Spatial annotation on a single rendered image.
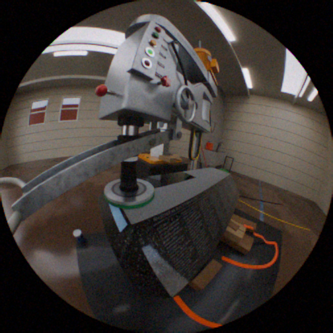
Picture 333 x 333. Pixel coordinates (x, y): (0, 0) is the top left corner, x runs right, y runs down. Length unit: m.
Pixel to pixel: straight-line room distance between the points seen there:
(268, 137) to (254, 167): 1.57
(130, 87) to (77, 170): 0.24
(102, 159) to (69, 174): 0.10
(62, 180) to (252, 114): 5.78
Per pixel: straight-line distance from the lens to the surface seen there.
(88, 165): 0.29
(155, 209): 0.38
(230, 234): 1.33
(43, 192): 0.31
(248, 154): 5.36
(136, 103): 0.28
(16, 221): 0.35
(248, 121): 5.58
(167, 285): 0.43
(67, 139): 6.55
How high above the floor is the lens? 1.04
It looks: 15 degrees down
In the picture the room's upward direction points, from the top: 6 degrees clockwise
